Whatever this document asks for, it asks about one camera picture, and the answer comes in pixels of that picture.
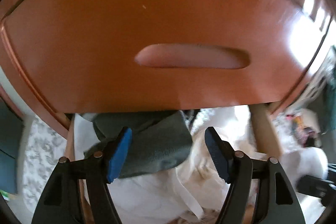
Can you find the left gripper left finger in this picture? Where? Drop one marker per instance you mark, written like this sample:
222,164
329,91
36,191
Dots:
116,153

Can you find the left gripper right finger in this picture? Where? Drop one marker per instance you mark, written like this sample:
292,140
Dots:
222,154

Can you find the grey sock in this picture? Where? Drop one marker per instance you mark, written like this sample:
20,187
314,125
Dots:
160,140

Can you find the white folded cloth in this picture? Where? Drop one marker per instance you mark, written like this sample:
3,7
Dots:
157,194

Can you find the grey floral bed sheet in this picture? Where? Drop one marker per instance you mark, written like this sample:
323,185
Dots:
42,150

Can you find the teal jacket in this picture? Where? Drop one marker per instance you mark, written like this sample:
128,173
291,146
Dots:
329,95

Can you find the dark blue cabinet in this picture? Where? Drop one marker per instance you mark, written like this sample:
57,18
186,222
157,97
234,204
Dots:
11,129

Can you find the orange wooden nightstand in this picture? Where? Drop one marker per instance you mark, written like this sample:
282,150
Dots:
99,56

